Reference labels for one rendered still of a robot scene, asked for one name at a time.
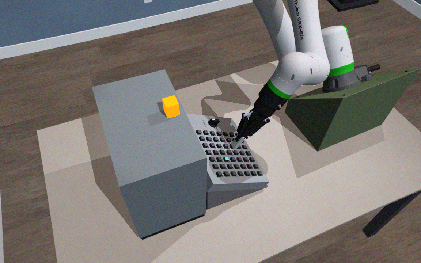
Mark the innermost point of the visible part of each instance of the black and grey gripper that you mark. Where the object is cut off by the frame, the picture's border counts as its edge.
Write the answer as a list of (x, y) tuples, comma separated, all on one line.
[(251, 122)]

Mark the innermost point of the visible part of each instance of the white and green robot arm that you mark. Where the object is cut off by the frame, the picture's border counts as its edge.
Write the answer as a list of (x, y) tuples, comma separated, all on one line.
[(307, 54)]

